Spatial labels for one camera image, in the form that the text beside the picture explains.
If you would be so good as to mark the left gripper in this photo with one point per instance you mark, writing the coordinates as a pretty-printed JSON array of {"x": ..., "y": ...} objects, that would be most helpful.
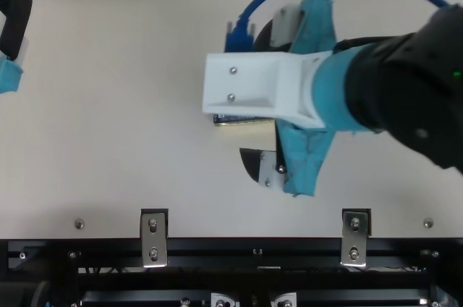
[{"x": 9, "y": 75}]

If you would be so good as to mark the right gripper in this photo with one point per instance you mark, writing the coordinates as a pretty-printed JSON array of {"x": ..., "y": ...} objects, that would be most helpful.
[{"x": 329, "y": 90}]

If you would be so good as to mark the rectangular tin with gold rim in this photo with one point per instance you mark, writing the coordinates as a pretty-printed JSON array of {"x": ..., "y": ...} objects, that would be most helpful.
[{"x": 238, "y": 120}]

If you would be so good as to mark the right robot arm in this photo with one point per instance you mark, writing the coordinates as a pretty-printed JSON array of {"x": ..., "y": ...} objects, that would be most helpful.
[{"x": 408, "y": 97}]

